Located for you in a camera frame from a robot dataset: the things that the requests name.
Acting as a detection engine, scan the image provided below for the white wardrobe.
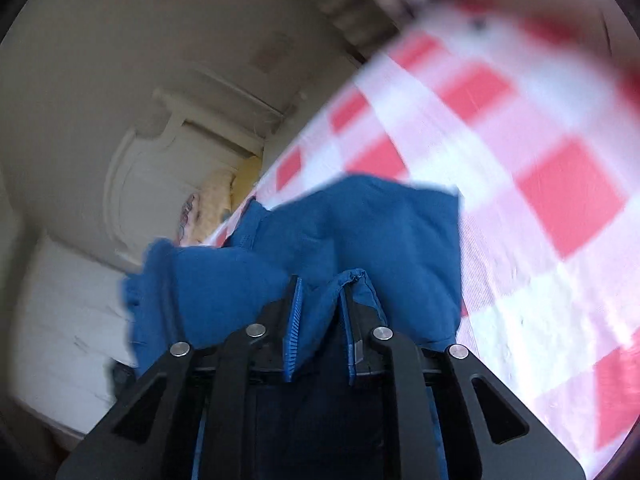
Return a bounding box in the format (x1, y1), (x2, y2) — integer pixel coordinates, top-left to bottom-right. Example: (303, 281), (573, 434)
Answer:
(10, 232), (141, 436)

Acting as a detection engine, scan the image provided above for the blue puffer jacket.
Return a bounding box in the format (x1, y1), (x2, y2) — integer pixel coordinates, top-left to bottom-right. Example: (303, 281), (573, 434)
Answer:
(122, 174), (463, 480)

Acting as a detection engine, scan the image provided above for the cream pillow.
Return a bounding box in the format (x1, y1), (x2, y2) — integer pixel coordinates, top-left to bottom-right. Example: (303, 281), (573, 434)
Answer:
(197, 167), (236, 231)

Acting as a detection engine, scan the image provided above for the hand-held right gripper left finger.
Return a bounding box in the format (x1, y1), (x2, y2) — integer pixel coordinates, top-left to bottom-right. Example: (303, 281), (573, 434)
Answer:
(55, 275), (304, 480)

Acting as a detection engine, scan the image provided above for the pink checkered bed sheet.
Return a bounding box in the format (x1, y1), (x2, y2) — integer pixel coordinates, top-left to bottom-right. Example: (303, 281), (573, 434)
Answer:
(207, 0), (640, 476)

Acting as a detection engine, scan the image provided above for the colourful patterned pillow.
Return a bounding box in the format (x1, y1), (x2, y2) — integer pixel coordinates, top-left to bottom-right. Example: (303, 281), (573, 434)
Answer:
(175, 192), (201, 247)

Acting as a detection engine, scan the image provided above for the white bed headboard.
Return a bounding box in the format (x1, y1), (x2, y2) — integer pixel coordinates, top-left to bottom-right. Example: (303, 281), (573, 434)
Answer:
(102, 87), (266, 266)

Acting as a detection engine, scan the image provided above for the yellow pillow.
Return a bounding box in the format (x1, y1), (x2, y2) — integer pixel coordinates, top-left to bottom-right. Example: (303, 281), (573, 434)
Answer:
(232, 155), (263, 211)

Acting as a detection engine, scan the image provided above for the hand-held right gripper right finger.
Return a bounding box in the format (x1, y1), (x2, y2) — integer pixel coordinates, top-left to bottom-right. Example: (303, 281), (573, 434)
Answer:
(340, 287), (587, 480)

